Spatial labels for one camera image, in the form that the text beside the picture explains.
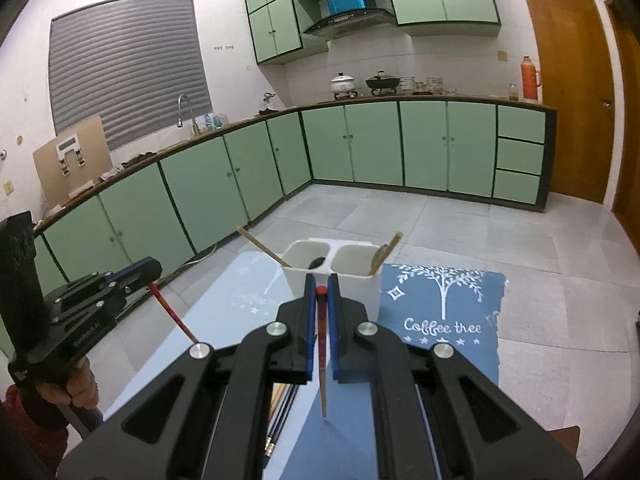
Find green kitchen base cabinets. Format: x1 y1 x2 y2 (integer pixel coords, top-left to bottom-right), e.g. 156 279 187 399
30 97 557 286

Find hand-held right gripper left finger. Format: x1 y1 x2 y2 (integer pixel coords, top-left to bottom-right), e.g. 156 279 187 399
56 274 321 480

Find white two-compartment utensil holder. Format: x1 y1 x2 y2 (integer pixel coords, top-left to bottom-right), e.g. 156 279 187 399
281 238 384 368

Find black wok with lid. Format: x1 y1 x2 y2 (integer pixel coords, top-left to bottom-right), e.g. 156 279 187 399
365 71 402 92

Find black range hood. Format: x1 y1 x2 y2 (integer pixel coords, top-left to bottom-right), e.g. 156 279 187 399
303 7 395 40

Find dark blue printed placemat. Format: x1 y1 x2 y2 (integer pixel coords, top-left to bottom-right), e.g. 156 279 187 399
377 263 509 387

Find brown wooden door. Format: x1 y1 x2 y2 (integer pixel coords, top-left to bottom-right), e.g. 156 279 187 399
517 0 616 206
602 0 640 256

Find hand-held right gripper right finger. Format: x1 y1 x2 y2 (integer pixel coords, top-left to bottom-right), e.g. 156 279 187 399
327 274 583 480

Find black gas stove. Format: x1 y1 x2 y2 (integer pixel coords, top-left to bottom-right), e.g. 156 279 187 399
332 89 401 99

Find person's left hand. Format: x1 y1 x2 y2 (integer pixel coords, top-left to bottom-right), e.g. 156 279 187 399
39 356 100 409

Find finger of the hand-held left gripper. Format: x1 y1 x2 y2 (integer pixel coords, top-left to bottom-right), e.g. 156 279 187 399
102 256 162 292
112 285 151 322

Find orange thermos flask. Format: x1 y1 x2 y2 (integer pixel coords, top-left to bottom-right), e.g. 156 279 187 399
520 56 542 102

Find person's left forearm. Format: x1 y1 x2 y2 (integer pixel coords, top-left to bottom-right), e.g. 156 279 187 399
0 385 71 461

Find bundle of chopsticks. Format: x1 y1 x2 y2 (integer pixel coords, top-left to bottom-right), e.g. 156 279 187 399
272 384 297 453

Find thin pale cable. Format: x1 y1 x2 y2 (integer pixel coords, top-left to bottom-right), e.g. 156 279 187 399
182 242 218 266

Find white lidded pot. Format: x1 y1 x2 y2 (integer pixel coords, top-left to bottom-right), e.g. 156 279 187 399
330 72 357 97

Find brown cardboard sheet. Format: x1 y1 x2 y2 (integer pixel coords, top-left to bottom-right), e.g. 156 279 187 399
32 114 113 209

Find grey window blind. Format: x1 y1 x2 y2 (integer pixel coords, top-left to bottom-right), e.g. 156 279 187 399
48 0 210 152

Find plain wooden chopstick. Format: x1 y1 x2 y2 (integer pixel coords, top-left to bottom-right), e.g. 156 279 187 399
368 231 404 277
236 226 292 268

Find wooden chopstick red patterned end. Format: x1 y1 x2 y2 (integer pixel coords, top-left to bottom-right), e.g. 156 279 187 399
147 282 197 345
316 286 330 419

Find metal kitchen faucet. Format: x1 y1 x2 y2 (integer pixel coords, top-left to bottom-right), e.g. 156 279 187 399
176 94 200 137

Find black chopstick red patterned end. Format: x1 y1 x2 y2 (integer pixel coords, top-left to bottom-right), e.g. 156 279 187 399
266 384 287 457

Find light blue printed placemat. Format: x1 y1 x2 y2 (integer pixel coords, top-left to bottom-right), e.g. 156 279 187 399
100 251 376 480

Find white digital scale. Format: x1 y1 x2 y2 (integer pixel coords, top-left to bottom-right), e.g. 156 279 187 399
57 135 87 177

